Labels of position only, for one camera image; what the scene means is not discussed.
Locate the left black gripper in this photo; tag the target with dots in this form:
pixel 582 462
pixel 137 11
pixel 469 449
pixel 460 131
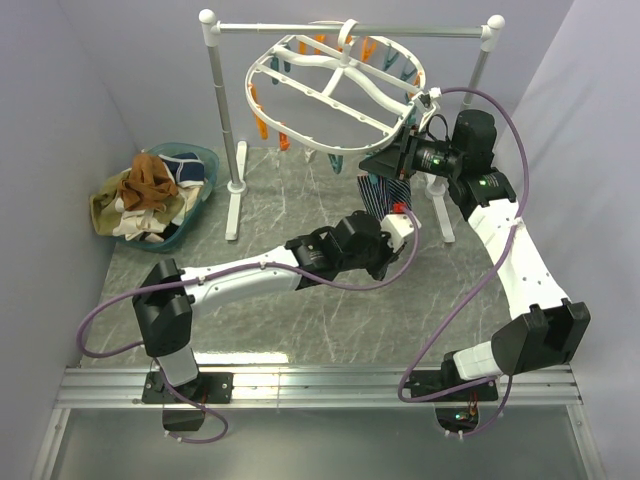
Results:
pixel 390 256

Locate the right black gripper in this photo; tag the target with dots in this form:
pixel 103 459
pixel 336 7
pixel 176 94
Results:
pixel 392 160

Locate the navy striped underwear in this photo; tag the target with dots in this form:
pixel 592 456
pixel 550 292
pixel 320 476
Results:
pixel 382 196

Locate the white round clip hanger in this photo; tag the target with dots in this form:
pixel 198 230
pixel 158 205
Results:
pixel 387 72

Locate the navy blue bear underwear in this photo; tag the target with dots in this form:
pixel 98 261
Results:
pixel 186 169

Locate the brown orange underwear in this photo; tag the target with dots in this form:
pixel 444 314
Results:
pixel 148 185

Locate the khaki tan underwear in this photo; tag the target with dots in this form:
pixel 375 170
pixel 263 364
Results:
pixel 102 207

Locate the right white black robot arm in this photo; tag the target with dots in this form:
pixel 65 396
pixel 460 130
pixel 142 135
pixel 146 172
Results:
pixel 546 327

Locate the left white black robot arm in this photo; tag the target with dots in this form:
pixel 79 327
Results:
pixel 171 298

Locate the white silver clothes rack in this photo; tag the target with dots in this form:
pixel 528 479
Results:
pixel 326 31

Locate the teal plastic laundry basket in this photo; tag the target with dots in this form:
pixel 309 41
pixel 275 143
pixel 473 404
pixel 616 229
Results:
pixel 195 198

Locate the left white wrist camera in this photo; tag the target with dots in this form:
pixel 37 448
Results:
pixel 399 226

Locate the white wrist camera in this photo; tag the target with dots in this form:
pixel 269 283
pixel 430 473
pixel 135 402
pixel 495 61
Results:
pixel 425 107
pixel 399 226

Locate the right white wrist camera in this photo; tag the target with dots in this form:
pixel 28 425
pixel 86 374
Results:
pixel 425 107

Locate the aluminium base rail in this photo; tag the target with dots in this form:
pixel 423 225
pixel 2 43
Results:
pixel 317 422

